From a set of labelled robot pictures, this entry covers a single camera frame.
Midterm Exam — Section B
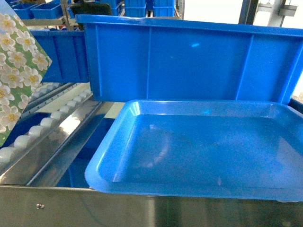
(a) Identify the flower gift bag with figures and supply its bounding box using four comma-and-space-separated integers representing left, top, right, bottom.
0, 0, 52, 145

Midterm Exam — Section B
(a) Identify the large blue plastic bin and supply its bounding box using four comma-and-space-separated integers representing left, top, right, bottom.
76, 14, 303, 104

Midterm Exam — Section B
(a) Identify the blue plastic tray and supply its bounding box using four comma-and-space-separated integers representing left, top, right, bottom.
85, 100, 303, 202

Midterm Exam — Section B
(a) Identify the blue bin on left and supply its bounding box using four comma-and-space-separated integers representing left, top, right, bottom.
31, 30, 89, 83

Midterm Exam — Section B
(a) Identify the steel conveyor frame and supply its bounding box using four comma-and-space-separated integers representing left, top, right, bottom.
0, 83, 303, 227

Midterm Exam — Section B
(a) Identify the white roller conveyor rail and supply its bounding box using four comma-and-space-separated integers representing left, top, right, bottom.
0, 88, 91, 168

